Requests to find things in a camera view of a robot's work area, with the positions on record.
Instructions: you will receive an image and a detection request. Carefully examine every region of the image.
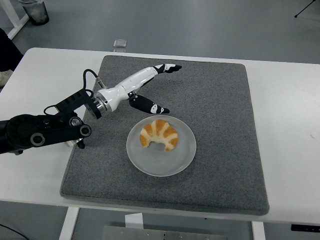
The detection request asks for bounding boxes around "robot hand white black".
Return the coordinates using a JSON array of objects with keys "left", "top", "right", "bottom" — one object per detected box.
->
[{"left": 96, "top": 63, "right": 183, "bottom": 115}]

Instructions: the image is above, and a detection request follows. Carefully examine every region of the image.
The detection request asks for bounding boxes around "golden croissant bread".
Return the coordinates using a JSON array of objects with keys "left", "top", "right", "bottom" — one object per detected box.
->
[{"left": 139, "top": 119, "right": 179, "bottom": 152}]

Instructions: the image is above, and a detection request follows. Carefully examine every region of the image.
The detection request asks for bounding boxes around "round grey plate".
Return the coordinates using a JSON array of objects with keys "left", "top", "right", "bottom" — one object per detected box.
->
[{"left": 126, "top": 115, "right": 198, "bottom": 178}]

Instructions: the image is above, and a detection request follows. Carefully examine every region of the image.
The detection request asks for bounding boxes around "grey felt mat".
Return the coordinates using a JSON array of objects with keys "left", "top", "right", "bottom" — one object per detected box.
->
[{"left": 59, "top": 54, "right": 271, "bottom": 216}]

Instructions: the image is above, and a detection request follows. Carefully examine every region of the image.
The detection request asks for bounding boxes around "black mesh waste bin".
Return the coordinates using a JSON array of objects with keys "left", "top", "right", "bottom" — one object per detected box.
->
[{"left": 19, "top": 0, "right": 50, "bottom": 26}]

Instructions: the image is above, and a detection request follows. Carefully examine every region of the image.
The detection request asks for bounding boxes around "person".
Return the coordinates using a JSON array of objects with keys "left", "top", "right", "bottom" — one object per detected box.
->
[{"left": 0, "top": 27, "right": 25, "bottom": 88}]

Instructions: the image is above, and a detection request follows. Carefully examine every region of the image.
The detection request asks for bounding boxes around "white table leg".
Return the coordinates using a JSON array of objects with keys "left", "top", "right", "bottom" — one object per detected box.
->
[
  {"left": 58, "top": 206, "right": 80, "bottom": 240},
  {"left": 251, "top": 221, "right": 266, "bottom": 240}
]

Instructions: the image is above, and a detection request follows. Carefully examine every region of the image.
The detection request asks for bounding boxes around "black tripod leg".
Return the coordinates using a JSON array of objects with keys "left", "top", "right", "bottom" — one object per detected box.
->
[{"left": 294, "top": 0, "right": 320, "bottom": 19}]

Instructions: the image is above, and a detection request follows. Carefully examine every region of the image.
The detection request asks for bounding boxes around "black table control panel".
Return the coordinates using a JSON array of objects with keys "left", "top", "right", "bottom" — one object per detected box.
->
[{"left": 291, "top": 224, "right": 320, "bottom": 232}]

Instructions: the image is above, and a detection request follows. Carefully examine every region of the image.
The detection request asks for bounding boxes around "white desk leg frame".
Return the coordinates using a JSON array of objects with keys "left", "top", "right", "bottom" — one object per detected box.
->
[{"left": 0, "top": 0, "right": 30, "bottom": 41}]

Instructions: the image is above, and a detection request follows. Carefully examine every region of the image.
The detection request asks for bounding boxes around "white table bracket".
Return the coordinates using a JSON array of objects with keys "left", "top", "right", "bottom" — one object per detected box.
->
[{"left": 124, "top": 212, "right": 144, "bottom": 230}]

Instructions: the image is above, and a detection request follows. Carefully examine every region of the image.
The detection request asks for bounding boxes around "black floor cable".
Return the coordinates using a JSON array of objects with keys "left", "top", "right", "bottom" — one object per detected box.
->
[{"left": 0, "top": 218, "right": 26, "bottom": 240}]

